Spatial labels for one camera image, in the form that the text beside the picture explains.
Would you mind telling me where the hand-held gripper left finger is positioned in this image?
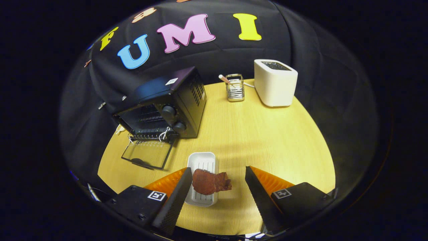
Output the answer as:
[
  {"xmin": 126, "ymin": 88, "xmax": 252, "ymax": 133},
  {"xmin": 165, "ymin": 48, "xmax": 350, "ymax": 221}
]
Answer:
[{"xmin": 107, "ymin": 167, "xmax": 194, "ymax": 236}]

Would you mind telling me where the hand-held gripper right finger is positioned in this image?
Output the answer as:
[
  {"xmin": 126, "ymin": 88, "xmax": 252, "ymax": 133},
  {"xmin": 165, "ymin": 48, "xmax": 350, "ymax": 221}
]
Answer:
[{"xmin": 245, "ymin": 166, "xmax": 338, "ymax": 235}]

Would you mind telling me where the red meat slice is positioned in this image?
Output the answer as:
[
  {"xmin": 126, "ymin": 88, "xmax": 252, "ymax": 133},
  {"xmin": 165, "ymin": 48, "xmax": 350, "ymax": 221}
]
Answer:
[{"xmin": 192, "ymin": 168, "xmax": 232, "ymax": 195}]

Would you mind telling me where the black toaster oven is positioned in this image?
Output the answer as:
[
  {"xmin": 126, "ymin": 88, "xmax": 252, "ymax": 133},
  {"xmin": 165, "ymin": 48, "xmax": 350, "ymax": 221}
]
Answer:
[{"xmin": 112, "ymin": 66, "xmax": 207, "ymax": 170}]

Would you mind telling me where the white ribbed food tray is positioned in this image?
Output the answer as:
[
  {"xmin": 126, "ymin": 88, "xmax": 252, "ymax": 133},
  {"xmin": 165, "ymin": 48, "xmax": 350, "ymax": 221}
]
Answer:
[{"xmin": 185, "ymin": 152, "xmax": 219, "ymax": 207}]

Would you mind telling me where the white bread toaster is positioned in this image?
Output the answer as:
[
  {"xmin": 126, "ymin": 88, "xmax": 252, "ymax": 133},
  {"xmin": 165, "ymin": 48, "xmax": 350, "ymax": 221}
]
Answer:
[{"xmin": 254, "ymin": 59, "xmax": 298, "ymax": 107}]

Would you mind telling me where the thin pale stick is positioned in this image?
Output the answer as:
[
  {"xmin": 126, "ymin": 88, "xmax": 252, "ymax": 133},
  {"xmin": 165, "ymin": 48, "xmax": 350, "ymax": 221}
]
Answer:
[{"xmin": 218, "ymin": 74, "xmax": 235, "ymax": 87}]

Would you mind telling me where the black backdrop cloth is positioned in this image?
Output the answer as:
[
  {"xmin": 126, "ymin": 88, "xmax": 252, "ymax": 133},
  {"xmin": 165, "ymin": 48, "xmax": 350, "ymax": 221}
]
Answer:
[{"xmin": 59, "ymin": 0, "xmax": 380, "ymax": 188}]

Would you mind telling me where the metal wire holder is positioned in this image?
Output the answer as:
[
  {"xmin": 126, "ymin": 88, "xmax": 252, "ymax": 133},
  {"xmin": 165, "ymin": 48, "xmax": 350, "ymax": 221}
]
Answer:
[{"xmin": 225, "ymin": 74, "xmax": 245, "ymax": 102}]

